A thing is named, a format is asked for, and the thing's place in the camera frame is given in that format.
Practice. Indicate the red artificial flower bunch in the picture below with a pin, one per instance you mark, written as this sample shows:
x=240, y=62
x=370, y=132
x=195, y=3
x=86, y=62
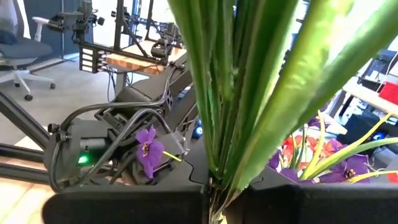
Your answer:
x=290, y=146

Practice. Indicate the grey white office chair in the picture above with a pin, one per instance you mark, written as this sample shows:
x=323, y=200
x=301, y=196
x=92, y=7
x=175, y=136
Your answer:
x=21, y=49

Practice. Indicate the neighbour station robot arm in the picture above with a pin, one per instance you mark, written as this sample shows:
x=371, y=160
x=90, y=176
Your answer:
x=77, y=23
x=164, y=43

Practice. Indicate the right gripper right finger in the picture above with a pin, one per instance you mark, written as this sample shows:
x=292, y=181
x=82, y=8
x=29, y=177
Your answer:
x=311, y=205

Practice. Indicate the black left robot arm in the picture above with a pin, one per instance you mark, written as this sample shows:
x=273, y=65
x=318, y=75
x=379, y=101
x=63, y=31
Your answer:
x=155, y=90

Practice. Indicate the black aluminium table frame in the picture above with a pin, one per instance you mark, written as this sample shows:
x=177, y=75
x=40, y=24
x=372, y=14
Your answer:
x=18, y=118

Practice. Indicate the wooden station table top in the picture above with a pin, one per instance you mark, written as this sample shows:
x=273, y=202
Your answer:
x=133, y=62

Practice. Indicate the wooden workbench with equipment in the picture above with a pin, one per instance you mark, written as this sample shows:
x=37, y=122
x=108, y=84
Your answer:
x=119, y=28

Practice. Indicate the red box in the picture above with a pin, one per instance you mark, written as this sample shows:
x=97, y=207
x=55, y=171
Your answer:
x=388, y=91

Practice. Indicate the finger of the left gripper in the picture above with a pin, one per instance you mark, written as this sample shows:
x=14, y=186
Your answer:
x=174, y=143

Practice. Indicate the black slotted box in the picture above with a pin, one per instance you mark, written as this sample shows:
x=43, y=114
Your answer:
x=90, y=59

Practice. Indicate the dark monitor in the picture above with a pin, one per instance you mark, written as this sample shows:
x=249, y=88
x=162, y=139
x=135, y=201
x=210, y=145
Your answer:
x=377, y=65

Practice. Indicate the light wooden desk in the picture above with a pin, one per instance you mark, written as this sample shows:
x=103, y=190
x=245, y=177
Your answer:
x=370, y=96

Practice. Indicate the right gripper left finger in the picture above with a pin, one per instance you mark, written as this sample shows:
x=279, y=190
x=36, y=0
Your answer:
x=124, y=205

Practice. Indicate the purple artificial flower bunch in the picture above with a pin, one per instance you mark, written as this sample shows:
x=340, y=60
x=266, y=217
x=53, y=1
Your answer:
x=357, y=168

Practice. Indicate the loose purple flower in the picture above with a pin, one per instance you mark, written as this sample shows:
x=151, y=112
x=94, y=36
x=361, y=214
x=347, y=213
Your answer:
x=149, y=152

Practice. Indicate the pink artificial tulip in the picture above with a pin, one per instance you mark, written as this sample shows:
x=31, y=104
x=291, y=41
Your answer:
x=236, y=93

